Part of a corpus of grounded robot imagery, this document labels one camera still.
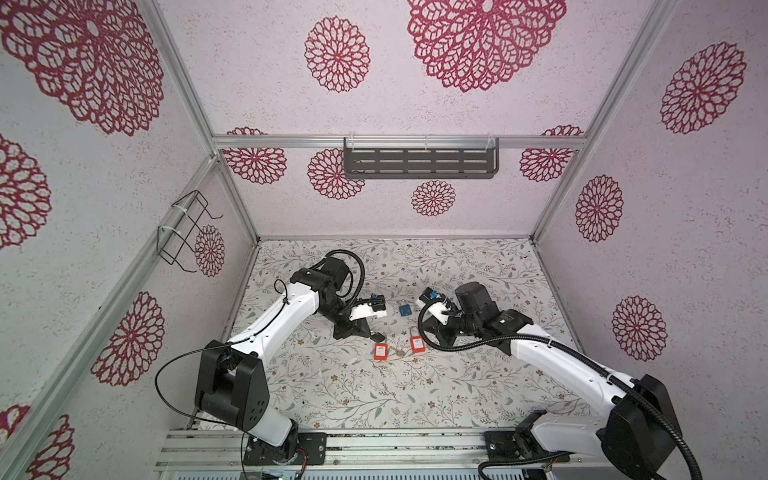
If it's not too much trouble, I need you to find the red padlock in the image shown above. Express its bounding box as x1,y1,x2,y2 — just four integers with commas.
410,335,427,354
373,343,389,361

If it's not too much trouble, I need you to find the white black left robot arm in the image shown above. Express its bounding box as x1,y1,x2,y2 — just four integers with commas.
194,249,387,450

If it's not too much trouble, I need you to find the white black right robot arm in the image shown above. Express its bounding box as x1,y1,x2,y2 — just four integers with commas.
417,282,692,479

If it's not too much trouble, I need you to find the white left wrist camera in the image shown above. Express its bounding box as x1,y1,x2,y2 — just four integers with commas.
349,294,388,320

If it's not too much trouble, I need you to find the thin black left cable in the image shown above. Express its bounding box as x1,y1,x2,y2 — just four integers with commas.
154,278,289,428

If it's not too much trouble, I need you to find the dark metal wall shelf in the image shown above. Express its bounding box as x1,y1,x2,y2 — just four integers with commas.
342,138,500,180

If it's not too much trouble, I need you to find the black wire wall basket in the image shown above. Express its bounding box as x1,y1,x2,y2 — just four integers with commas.
155,190,226,278

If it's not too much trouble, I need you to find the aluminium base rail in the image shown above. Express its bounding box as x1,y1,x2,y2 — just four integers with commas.
153,428,623,479

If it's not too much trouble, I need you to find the black corrugated right cable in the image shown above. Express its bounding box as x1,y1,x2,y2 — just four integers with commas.
416,296,704,480

